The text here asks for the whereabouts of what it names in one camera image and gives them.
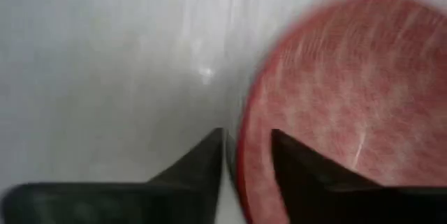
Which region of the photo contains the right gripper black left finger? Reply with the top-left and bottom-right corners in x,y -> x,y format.
0,128 -> 225,224

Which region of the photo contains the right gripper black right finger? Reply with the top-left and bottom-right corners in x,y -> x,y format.
270,128 -> 447,224

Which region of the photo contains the red wave-patterned bowl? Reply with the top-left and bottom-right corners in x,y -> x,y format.
237,0 -> 447,224

